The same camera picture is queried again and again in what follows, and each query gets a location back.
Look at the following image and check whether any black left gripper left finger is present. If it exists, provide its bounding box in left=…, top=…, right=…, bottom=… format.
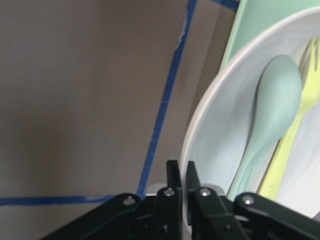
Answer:
left=44, top=160, right=182, bottom=240

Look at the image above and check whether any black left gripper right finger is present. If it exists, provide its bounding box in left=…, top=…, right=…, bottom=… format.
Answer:
left=185, top=161, right=320, bottom=240

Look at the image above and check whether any white round plate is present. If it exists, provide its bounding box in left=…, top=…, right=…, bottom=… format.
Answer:
left=180, top=5, right=320, bottom=227

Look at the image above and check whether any yellow plastic fork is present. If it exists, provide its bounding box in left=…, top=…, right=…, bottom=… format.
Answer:
left=258, top=38, right=320, bottom=201

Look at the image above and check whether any grey-green plastic spoon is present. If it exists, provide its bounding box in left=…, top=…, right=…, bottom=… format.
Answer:
left=227, top=55, right=302, bottom=200

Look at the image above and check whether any light green tray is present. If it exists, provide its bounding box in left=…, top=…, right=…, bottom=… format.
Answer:
left=219, top=0, right=320, bottom=72

